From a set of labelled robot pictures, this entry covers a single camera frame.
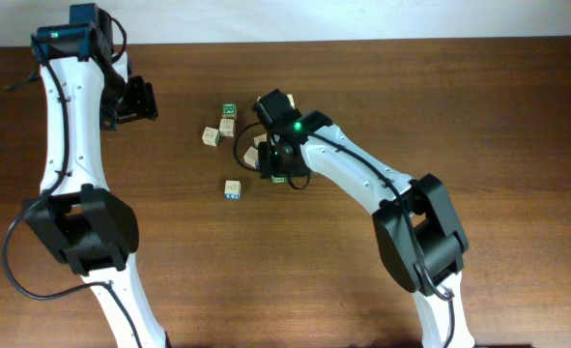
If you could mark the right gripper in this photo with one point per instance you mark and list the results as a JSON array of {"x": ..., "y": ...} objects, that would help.
[{"x": 267, "y": 168}]

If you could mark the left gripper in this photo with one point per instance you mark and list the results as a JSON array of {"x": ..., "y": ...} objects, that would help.
[{"x": 145, "y": 102}]

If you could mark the wooden block green side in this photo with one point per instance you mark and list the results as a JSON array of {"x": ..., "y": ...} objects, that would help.
[{"x": 278, "y": 180}]

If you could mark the wooden block blue edge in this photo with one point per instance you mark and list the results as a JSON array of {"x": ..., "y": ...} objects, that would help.
[{"x": 251, "y": 157}]

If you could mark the wooden block blue side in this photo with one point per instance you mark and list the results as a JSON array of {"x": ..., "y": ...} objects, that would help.
[{"x": 233, "y": 189}]

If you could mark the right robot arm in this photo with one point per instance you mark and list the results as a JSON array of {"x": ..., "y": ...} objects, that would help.
[{"x": 420, "y": 238}]

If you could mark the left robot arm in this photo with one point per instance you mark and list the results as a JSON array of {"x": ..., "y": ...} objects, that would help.
[{"x": 89, "y": 88}]

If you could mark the small wooden block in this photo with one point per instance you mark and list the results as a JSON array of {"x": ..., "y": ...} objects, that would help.
[{"x": 257, "y": 140}]

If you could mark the plain wooden block top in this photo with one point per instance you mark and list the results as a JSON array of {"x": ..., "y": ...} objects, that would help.
[{"x": 291, "y": 100}]

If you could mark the wooden block beige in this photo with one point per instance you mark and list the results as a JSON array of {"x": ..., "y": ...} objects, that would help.
[
  {"x": 227, "y": 127},
  {"x": 211, "y": 136}
]

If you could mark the wooden block green R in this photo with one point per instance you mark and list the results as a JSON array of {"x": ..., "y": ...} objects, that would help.
[{"x": 229, "y": 111}]

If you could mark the wooden block beige left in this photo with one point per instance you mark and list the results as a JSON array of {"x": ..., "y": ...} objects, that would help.
[{"x": 211, "y": 136}]

